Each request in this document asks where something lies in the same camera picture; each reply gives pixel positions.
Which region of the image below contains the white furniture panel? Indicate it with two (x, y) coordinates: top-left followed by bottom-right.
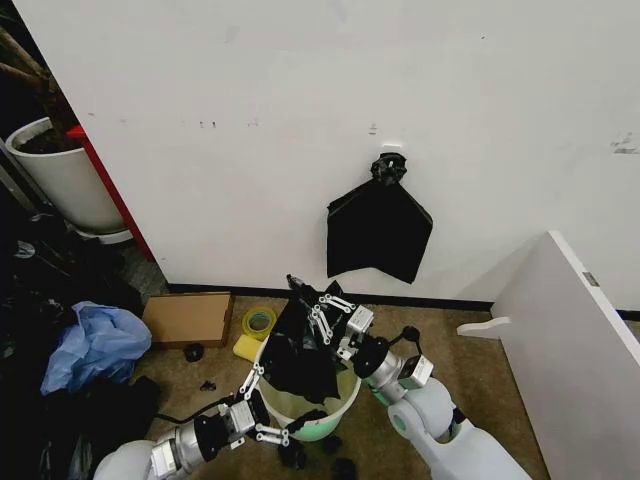
(492, 229), (640, 480)

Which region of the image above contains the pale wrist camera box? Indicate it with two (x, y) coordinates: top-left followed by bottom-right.
(346, 305), (375, 336)
(225, 398), (257, 435)

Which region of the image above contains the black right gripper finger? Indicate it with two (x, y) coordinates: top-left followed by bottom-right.
(305, 303), (337, 349)
(285, 272), (360, 316)

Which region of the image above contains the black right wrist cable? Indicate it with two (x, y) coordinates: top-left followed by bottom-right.
(387, 324), (426, 364)

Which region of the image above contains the white furniture foot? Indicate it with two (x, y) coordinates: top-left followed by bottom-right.
(455, 314), (512, 339)

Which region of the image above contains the brown cardboard box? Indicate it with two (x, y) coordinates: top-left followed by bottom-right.
(141, 292), (237, 350)

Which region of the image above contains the black folded garbage bag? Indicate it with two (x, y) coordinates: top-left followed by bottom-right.
(325, 152), (434, 285)

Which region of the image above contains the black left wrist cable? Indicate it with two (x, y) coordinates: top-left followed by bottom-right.
(152, 394), (236, 424)

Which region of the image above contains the black garbage bag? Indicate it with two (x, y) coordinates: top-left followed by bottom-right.
(260, 279), (354, 407)
(325, 152), (434, 285)

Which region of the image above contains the blue plastic bag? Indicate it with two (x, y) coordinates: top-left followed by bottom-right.
(39, 300), (153, 397)

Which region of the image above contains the yellow sponge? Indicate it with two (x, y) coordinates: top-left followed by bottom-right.
(233, 334), (266, 361)

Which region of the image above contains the pile of black bags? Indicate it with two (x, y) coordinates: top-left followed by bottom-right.
(0, 209), (162, 480)

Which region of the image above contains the white pot saucer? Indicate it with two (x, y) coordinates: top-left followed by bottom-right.
(74, 225), (132, 245)

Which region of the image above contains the white plant pot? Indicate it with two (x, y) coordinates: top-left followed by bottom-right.
(4, 117), (129, 234)

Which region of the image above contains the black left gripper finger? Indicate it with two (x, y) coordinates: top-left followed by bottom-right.
(251, 408), (327, 446)
(236, 363), (267, 401)

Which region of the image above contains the yellow tape roll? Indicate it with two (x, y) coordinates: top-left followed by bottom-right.
(242, 306), (275, 341)

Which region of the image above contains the white and green trash bin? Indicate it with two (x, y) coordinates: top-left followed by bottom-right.
(253, 329), (363, 444)

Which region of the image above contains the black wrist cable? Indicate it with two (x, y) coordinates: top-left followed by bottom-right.
(152, 394), (236, 424)
(387, 324), (426, 364)

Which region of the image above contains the brown plant trunk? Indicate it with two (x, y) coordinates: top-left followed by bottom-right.
(0, 12), (69, 146)

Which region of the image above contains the black baseboard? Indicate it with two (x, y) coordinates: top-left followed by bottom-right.
(167, 283), (494, 314)

